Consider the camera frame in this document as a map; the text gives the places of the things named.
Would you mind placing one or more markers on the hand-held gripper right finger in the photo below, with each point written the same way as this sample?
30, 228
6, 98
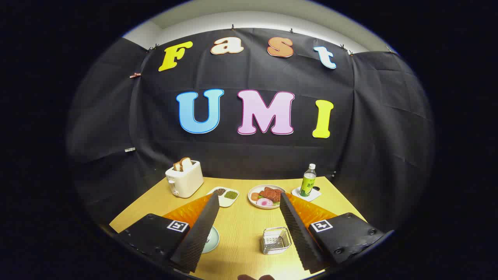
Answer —
299, 237

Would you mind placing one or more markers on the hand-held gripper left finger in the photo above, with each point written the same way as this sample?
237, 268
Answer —
198, 233

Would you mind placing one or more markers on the teal plate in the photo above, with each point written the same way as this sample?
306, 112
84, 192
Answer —
212, 241

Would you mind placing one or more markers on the white square coaster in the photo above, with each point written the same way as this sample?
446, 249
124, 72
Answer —
297, 193

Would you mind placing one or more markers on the white divided dish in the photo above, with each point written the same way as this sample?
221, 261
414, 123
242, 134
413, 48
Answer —
229, 201

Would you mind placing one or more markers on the dark beans pile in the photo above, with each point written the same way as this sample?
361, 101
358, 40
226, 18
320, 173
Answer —
220, 191

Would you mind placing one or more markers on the pink ham slice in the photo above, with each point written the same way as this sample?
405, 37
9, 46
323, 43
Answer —
264, 202

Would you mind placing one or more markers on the green beans pile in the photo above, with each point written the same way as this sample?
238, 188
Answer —
231, 195

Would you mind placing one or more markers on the brown steak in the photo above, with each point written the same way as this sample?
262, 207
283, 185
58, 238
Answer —
272, 193

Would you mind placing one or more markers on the white toaster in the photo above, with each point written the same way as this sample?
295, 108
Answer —
188, 181

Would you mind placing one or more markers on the green label drink bottle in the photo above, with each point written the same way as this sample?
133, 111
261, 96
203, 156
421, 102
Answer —
307, 182

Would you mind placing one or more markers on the white dinner plate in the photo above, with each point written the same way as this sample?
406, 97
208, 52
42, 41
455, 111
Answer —
253, 203

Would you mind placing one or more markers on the orange carrot slice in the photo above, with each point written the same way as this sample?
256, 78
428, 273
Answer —
255, 196

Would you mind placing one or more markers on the small toast slice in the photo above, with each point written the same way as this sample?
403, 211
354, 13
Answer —
177, 166

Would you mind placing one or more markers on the large toast slice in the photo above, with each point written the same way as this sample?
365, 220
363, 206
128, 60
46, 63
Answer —
186, 163

